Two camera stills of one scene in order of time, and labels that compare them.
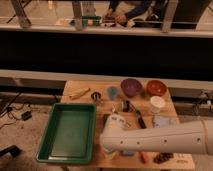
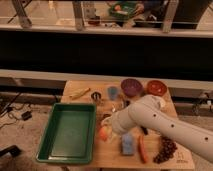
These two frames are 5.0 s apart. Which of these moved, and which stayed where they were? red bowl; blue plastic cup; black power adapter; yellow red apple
Moved: yellow red apple
Stayed: red bowl; black power adapter; blue plastic cup
